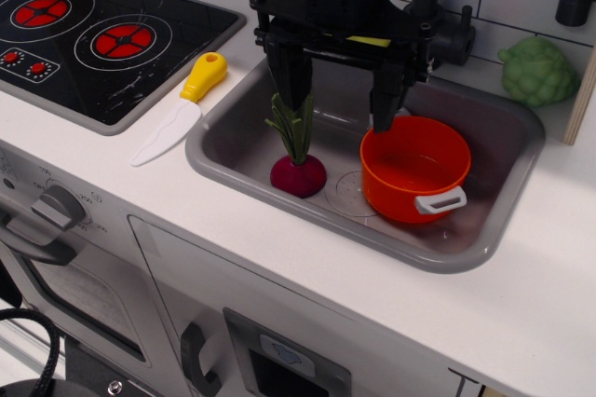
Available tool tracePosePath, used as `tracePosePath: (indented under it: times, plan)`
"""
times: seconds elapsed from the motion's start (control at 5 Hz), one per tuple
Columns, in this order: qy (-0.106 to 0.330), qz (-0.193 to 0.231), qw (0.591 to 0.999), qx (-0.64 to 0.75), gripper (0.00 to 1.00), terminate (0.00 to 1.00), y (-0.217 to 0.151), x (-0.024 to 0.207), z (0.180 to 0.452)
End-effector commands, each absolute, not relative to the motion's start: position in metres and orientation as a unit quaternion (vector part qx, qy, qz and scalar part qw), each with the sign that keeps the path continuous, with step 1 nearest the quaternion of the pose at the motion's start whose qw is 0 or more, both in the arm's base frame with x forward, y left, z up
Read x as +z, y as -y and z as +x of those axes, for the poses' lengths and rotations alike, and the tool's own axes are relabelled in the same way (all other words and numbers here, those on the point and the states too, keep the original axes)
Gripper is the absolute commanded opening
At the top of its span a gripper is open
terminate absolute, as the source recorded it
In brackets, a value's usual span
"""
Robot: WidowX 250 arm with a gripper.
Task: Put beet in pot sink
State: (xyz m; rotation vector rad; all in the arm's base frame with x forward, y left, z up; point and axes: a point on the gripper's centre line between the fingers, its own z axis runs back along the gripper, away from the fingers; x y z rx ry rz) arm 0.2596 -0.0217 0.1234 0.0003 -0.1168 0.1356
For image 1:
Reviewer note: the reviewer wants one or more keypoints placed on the white toy oven door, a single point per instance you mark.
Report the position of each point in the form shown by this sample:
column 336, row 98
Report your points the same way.
column 103, row 299

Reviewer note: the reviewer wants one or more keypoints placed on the black toy faucet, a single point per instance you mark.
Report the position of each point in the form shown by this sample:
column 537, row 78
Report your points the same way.
column 454, row 39

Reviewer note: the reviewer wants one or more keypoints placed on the orange toy pot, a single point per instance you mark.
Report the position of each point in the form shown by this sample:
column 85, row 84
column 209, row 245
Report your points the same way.
column 414, row 172

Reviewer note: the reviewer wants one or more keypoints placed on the wooden side panel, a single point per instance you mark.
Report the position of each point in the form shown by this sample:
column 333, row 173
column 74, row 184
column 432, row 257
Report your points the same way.
column 581, row 103

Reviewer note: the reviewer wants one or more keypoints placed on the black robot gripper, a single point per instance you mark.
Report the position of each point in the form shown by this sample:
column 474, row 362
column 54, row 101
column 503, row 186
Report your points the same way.
column 395, row 44

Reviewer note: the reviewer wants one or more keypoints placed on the black cabinet door handle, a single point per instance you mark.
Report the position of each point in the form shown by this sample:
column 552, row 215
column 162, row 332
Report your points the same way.
column 192, row 342

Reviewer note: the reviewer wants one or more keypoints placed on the grey oven door handle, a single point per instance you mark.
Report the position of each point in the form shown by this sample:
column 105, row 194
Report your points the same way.
column 54, row 253

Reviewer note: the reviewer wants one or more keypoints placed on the black toy stovetop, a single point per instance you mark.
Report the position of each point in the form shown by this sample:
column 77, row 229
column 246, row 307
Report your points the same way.
column 103, row 63

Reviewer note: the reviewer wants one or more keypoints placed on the green toy artichoke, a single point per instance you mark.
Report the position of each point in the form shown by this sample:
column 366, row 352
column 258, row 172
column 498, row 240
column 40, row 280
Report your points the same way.
column 535, row 73

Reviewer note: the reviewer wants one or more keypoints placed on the purple felt beet with leaves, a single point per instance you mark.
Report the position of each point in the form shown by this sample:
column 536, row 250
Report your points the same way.
column 298, row 173

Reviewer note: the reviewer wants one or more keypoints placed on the grey oven knob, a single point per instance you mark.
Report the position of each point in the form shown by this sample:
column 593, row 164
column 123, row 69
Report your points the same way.
column 59, row 207

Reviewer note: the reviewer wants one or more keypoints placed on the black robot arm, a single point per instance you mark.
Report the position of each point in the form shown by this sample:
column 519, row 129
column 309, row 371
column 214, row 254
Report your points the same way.
column 374, row 35

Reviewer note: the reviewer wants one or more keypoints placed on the white knife with yellow handle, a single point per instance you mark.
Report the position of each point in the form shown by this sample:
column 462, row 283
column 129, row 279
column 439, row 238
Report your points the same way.
column 208, row 71

